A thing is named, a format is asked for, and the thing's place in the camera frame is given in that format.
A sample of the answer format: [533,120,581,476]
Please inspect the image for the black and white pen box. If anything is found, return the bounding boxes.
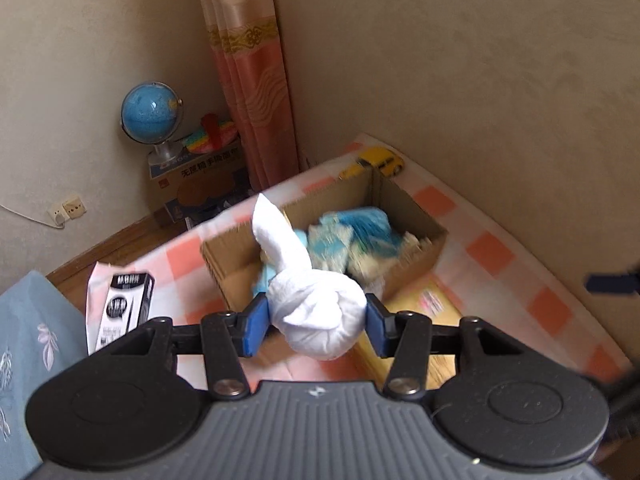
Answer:
[86,261,156,356]

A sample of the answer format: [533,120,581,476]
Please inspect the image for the yellow tissue pack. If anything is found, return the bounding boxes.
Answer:
[345,277,468,393]

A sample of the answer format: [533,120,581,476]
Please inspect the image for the blue embroidered pillow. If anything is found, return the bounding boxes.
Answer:
[0,270,88,480]

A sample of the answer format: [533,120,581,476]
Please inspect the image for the pink patterned curtain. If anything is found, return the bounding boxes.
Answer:
[192,0,301,191]

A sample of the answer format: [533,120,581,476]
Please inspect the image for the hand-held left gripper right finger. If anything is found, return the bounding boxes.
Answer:
[365,292,521,401]

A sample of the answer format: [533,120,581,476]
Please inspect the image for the white sock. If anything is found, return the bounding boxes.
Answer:
[251,192,368,361]

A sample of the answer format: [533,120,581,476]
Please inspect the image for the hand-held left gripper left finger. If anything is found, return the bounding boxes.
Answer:
[111,292,271,401]

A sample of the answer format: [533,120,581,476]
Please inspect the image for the white wall cable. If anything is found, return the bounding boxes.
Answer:
[0,204,63,229]

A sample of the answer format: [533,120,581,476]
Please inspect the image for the yellow toy car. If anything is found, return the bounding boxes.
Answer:
[340,146,407,181]

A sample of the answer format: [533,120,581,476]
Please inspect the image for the blue lanyard with charm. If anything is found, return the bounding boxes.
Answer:
[306,214,357,273]

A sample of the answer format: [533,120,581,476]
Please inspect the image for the printed cardboard carton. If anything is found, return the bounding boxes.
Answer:
[146,140,256,228]

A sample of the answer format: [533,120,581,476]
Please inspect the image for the blue desk globe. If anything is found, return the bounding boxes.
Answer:
[120,81,185,163]

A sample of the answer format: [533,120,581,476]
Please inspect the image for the brown cardboard box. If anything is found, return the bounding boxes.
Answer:
[200,165,449,313]

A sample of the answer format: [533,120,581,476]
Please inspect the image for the rainbow coloured toy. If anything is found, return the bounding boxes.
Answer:
[185,114,240,153]

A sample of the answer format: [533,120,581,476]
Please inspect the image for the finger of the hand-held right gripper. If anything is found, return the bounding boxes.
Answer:
[586,271,640,295]
[605,367,640,413]

